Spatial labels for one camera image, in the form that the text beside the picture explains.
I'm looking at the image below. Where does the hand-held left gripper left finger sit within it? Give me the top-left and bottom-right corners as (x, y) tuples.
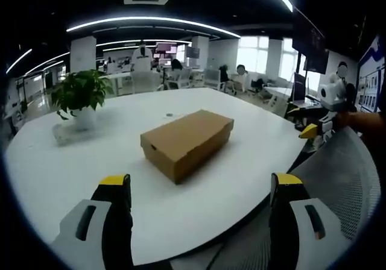
(50, 174), (134, 268)

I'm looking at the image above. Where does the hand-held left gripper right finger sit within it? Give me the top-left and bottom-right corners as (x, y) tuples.
(269, 172), (346, 270)

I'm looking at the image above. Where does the brown cardboard shoe box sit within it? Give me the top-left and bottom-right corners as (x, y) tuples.
(140, 109), (235, 186)

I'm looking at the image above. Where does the grey mesh office chair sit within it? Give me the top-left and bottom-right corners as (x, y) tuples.
(168, 125), (381, 270)

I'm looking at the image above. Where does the clear plant saucer tray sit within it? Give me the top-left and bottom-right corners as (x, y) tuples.
(51, 122), (100, 146)

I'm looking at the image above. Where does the white office chair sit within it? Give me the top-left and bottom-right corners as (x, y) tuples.
(202, 68), (226, 90)
(165, 68), (194, 89)

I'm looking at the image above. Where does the white plant pot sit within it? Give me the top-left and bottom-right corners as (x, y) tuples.
(72, 107), (98, 131)

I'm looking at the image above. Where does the green potted plant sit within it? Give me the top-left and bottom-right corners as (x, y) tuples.
(50, 69), (115, 121)

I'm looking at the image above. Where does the curved ceiling light strip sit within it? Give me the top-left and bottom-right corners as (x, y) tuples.
(66, 16), (241, 38)

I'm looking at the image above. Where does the blue wall display board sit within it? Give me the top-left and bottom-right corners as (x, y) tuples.
(355, 34), (386, 114)

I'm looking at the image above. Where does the dark wall screen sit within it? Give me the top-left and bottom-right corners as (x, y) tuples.
(291, 7), (330, 74)

